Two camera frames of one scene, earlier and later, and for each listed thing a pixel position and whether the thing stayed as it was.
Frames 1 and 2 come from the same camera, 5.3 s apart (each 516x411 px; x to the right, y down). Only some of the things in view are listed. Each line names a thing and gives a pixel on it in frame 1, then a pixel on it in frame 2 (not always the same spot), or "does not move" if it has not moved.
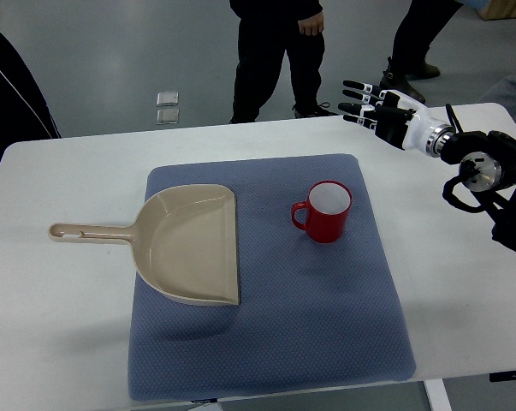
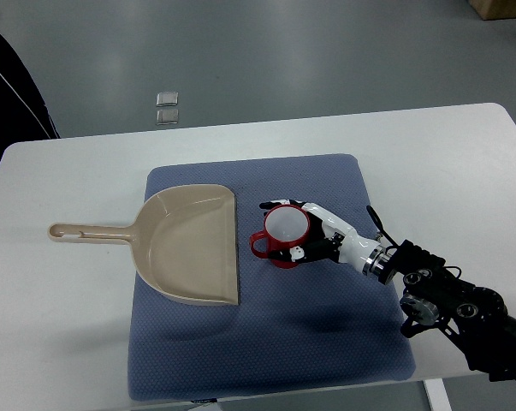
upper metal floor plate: (167, 98) does not move
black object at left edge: (14, 107) does not move
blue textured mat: (311, 313) does not move
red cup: (327, 206) to (286, 226)
